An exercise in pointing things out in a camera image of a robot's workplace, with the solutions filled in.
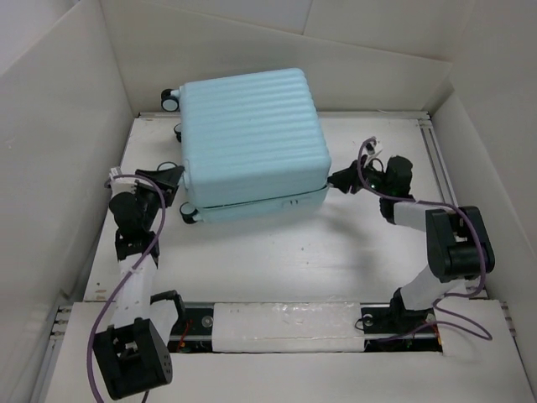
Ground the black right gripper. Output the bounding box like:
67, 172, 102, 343
324, 154, 389, 197

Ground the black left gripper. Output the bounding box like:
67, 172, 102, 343
133, 167, 185, 231

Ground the light blue hard suitcase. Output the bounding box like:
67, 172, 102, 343
160, 68, 331, 224

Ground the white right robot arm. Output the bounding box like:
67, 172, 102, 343
328, 156, 495, 331

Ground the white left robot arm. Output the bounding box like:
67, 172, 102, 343
86, 164, 187, 402

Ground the white foam block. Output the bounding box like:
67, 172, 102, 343
211, 302, 365, 353

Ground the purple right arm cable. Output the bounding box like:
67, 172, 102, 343
356, 136, 494, 343

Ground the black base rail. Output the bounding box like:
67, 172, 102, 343
169, 302, 442, 353

